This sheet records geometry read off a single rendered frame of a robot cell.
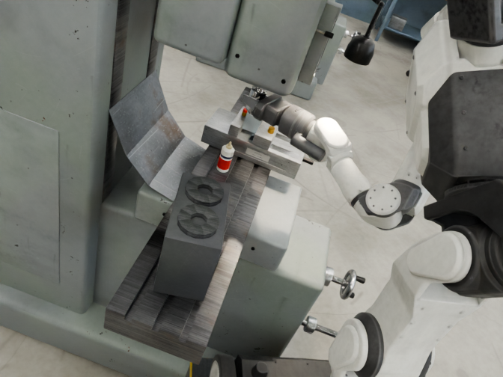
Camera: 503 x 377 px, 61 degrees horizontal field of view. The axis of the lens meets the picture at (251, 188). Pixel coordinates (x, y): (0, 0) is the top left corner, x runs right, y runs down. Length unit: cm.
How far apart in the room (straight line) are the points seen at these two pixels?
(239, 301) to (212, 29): 93
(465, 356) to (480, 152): 207
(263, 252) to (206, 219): 47
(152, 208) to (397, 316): 80
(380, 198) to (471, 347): 192
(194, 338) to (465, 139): 66
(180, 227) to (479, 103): 60
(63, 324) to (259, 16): 136
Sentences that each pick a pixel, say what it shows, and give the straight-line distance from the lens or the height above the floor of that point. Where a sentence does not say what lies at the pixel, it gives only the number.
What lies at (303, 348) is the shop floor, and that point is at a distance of 225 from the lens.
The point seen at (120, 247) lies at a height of 59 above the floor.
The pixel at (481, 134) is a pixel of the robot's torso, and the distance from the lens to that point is 81.
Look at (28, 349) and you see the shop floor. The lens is 206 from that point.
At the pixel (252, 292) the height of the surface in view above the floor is 62.
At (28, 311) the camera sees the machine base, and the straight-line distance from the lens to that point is 192.
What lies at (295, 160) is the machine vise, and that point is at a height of 104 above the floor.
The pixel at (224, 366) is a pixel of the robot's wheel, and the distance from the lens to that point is 139.
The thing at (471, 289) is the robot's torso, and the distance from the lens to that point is 80.
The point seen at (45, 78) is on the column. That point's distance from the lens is 123.
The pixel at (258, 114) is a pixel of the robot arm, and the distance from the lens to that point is 119.
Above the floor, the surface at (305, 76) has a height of 136.
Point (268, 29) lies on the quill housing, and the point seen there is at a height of 147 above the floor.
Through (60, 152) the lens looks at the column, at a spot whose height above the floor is 98.
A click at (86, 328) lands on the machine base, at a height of 20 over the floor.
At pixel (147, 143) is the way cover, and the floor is 98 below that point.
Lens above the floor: 180
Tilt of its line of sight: 38 degrees down
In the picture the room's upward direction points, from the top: 20 degrees clockwise
